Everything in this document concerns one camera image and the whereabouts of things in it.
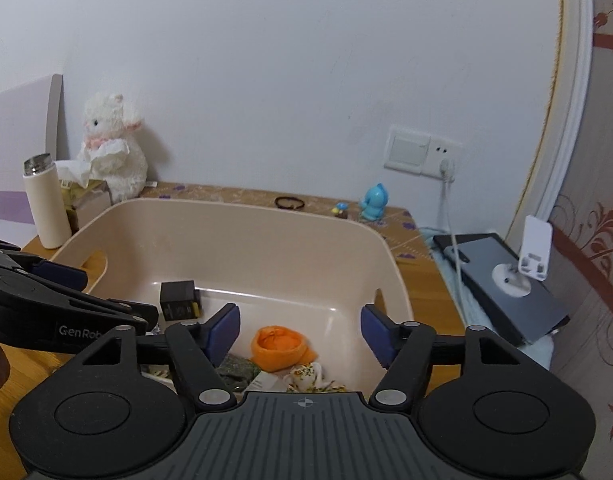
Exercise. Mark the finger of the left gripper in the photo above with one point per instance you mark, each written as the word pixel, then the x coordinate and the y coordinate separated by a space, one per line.
pixel 68 276

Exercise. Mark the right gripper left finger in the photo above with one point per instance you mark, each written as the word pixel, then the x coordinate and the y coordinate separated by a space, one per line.
pixel 196 351

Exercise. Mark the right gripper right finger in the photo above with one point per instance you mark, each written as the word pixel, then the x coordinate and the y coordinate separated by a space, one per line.
pixel 404 350

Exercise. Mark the black cartoon blind box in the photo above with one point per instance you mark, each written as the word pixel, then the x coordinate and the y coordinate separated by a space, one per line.
pixel 180 300

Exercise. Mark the white slim carton box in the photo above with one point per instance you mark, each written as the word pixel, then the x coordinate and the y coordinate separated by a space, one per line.
pixel 266 382

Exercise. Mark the cream thermos bottle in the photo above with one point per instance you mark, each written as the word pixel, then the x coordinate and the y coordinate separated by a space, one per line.
pixel 43 191

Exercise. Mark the orange fabric item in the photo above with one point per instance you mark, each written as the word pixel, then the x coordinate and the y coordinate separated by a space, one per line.
pixel 275 348

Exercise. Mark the white floral fabric item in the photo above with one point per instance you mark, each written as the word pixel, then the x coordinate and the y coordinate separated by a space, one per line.
pixel 310 378

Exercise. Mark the tissue box with tissue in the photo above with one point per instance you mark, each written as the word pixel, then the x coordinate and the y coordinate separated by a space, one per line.
pixel 85 181

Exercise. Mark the beige plastic storage basket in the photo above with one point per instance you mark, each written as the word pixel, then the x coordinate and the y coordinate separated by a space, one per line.
pixel 310 273

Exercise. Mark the white lilac board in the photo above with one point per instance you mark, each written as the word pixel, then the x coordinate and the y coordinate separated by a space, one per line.
pixel 28 126

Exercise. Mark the small blue-hat figurine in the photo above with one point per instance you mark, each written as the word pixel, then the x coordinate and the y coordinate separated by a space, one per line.
pixel 341 210

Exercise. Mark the blue cartoon figurine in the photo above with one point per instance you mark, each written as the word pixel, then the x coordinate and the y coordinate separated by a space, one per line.
pixel 374 203

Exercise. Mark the white phone stand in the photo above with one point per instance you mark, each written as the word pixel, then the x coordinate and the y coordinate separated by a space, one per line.
pixel 524 264

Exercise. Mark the white plush lamb toy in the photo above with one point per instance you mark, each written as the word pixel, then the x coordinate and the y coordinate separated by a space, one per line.
pixel 108 116

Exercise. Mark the white wall switch socket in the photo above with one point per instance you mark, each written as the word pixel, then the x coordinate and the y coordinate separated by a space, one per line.
pixel 422 154

